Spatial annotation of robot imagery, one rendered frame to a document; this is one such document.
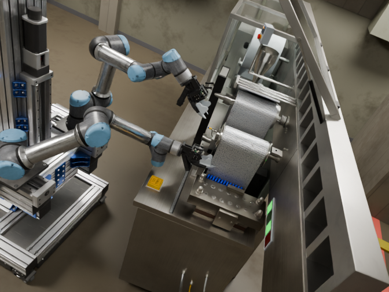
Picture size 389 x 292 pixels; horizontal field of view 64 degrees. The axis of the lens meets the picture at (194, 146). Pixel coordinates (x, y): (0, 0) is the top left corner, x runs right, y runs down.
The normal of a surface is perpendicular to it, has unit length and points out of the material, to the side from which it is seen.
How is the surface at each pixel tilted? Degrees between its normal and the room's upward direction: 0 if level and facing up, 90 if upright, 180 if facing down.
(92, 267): 0
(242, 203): 0
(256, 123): 92
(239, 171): 90
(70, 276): 0
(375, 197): 90
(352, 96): 90
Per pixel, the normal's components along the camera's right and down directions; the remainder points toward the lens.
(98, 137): 0.43, 0.62
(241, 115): -0.25, 0.58
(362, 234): 0.28, -0.74
